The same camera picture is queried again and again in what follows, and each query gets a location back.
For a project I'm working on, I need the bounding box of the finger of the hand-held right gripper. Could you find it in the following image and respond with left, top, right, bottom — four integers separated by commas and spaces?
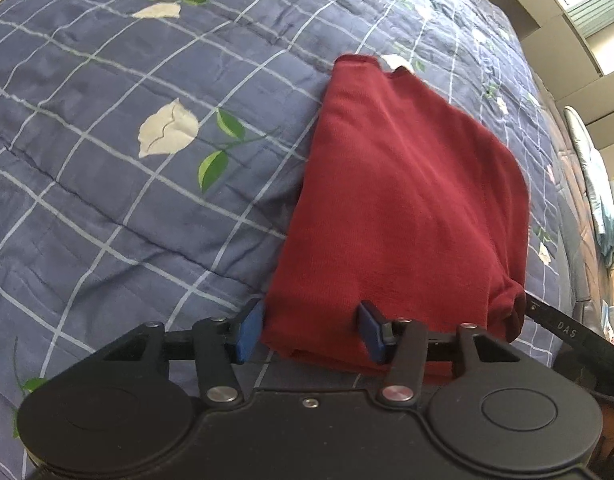
526, 297, 614, 358

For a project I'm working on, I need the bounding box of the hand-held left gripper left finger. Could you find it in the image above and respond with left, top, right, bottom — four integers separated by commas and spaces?
101, 298, 266, 404

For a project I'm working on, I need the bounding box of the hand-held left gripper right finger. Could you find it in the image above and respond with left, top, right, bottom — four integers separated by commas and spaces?
356, 300, 522, 407

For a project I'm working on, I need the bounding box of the red long-sleeved shirt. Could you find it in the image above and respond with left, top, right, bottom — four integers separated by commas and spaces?
261, 53, 530, 381

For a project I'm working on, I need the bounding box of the white and teal cloth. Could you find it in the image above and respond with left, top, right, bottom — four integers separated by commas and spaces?
564, 105, 614, 268

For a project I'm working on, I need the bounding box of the blue plaid floral quilt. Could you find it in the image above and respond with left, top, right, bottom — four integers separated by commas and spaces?
0, 0, 577, 480

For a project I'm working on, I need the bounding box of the window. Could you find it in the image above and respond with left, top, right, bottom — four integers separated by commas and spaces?
562, 0, 614, 38

